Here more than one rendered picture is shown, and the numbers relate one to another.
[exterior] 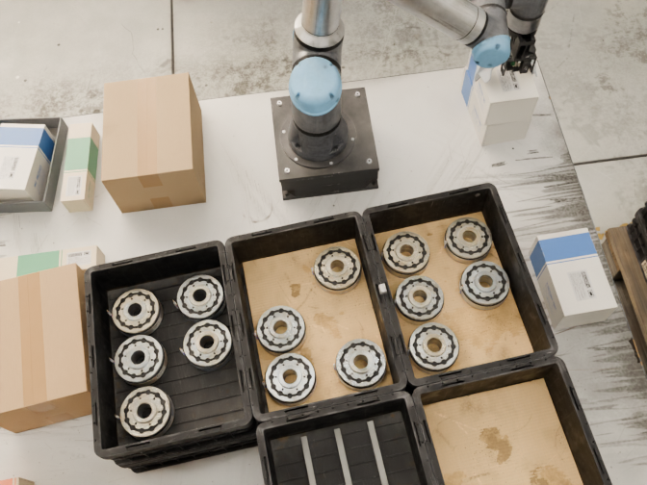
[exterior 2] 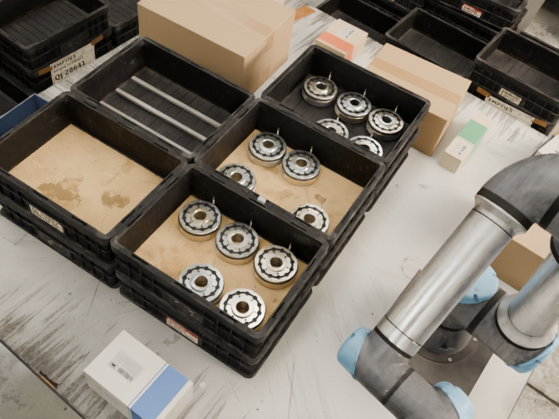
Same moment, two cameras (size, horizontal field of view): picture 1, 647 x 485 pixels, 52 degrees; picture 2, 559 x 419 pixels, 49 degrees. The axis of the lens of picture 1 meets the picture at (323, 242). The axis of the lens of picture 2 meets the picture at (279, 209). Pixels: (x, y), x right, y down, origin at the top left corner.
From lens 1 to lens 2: 1.32 m
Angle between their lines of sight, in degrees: 55
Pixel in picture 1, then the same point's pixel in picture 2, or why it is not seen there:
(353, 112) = (441, 372)
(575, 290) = (128, 357)
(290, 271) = (335, 206)
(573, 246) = (155, 397)
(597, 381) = (67, 331)
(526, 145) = not seen: outside the picture
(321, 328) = (280, 189)
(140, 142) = not seen: hidden behind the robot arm
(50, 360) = (392, 77)
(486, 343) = (167, 253)
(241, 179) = not seen: hidden behind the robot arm
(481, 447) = (122, 192)
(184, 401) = (309, 110)
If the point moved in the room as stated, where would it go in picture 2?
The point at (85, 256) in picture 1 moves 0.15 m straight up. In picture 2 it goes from (457, 151) to (476, 115)
